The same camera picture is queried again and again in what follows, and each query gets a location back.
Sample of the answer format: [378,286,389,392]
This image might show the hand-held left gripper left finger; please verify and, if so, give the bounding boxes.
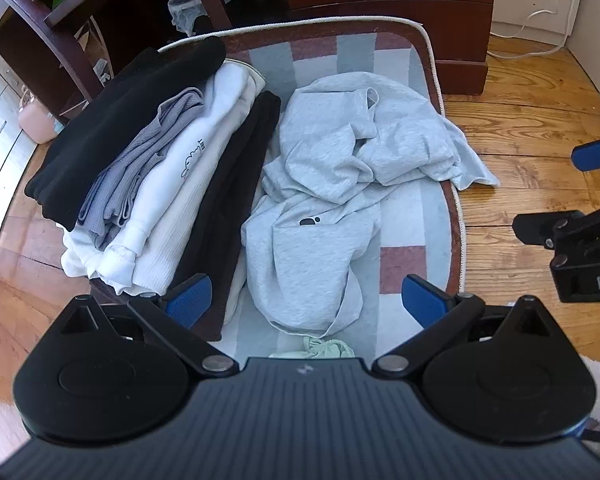
[55,274,241,376]

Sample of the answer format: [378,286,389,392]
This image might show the clear plastic bag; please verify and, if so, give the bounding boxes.
[167,0,216,38]

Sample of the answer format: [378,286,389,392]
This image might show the checkered rug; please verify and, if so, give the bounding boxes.
[87,16,468,361]

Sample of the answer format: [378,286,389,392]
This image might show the folded black pants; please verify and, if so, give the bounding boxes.
[167,91,282,328]

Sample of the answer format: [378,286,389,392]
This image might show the folded grey ribbed garment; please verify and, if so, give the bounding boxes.
[76,87,206,251]

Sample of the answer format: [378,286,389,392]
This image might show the white cabinet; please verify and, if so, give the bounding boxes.
[0,45,41,276]

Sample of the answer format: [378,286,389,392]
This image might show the folded black sweater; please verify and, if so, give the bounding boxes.
[24,36,227,233]

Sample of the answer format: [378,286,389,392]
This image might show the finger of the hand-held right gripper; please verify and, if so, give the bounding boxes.
[512,205,600,261]
[571,131,600,172]

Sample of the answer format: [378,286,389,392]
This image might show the white cable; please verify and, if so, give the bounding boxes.
[487,0,581,58]

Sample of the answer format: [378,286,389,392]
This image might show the light green garment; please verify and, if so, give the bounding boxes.
[269,336,356,360]

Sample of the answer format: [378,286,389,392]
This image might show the folded white sweater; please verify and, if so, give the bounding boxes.
[60,59,267,297]

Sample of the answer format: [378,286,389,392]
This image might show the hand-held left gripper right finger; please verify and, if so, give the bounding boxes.
[370,274,551,378]

